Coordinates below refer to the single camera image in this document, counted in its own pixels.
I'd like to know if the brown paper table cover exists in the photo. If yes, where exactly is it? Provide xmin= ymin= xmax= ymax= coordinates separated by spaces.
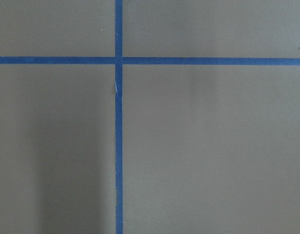
xmin=0 ymin=0 xmax=300 ymax=234

